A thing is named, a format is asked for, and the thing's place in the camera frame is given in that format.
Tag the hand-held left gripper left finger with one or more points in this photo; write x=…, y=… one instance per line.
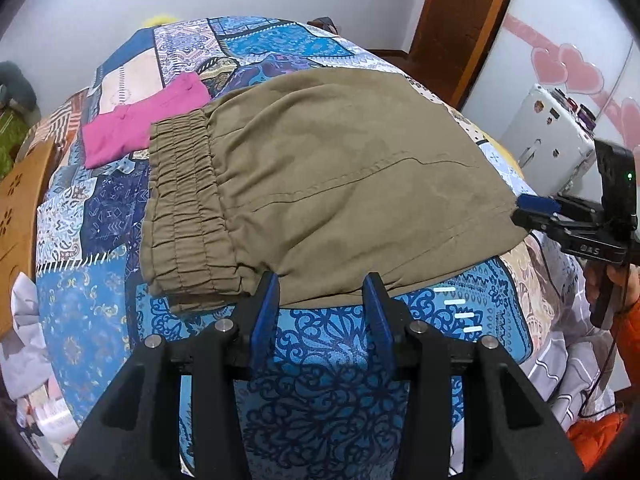
x=263, y=312

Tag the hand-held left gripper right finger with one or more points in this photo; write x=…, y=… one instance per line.
x=376, y=312

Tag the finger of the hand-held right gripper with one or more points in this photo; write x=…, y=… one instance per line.
x=532, y=221
x=537, y=203

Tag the olive green pants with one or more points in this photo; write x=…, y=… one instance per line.
x=320, y=180

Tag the person's right hand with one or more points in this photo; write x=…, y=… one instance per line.
x=627, y=285

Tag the white hard-shell suitcase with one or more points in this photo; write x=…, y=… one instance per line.
x=547, y=132

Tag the white striped blanket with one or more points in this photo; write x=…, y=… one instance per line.
x=565, y=335

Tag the blue patchwork bedspread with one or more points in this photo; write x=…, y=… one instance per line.
x=115, y=280

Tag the white wardrobe with pink hearts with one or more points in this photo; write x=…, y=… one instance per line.
x=575, y=50

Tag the brown wooden door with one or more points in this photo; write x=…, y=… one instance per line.
x=457, y=15

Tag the pink folded garment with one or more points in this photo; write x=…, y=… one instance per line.
x=142, y=122

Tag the white crumpled cloth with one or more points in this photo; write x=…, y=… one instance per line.
x=20, y=340

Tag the wooden furniture with flower cutouts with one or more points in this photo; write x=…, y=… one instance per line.
x=17, y=225

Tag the green cloth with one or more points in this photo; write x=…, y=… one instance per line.
x=11, y=132

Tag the yellow object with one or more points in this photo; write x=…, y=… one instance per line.
x=156, y=19

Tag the grey plush object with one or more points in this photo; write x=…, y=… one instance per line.
x=15, y=85

